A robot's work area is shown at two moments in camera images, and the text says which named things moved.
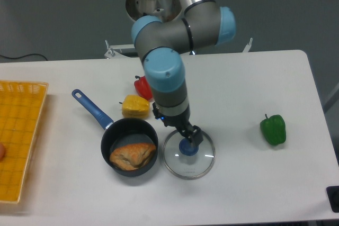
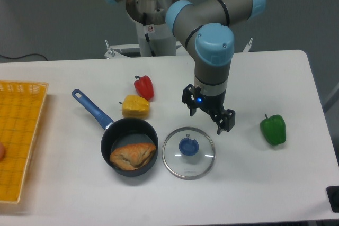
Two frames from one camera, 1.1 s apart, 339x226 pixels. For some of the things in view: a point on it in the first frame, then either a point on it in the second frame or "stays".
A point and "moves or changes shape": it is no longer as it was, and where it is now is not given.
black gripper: (180, 121) -> (214, 105)
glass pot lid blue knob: (187, 148) moves or changes shape
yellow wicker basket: (21, 105) stays
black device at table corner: (333, 195) stays
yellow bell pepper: (135, 107) stays
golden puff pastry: (132, 156) stays
